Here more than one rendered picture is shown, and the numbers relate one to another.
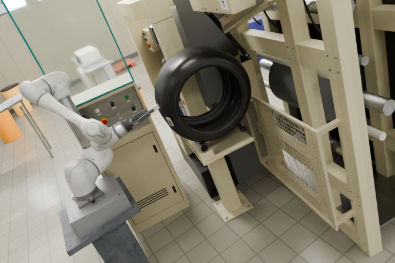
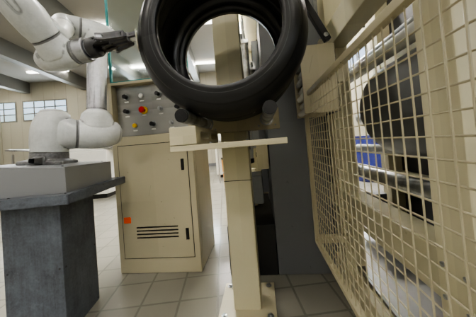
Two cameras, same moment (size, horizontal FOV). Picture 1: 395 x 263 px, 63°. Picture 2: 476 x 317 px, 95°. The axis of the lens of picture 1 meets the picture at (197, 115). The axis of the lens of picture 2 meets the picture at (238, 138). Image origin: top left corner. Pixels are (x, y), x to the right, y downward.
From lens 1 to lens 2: 1.63 m
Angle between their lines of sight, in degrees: 30
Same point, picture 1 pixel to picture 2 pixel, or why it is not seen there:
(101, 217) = (15, 184)
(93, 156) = (85, 118)
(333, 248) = not seen: outside the picture
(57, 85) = (92, 29)
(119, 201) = (50, 173)
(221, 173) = (239, 226)
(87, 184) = (44, 138)
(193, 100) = not seen: hidden behind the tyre
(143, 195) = (147, 221)
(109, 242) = (23, 240)
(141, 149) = (166, 158)
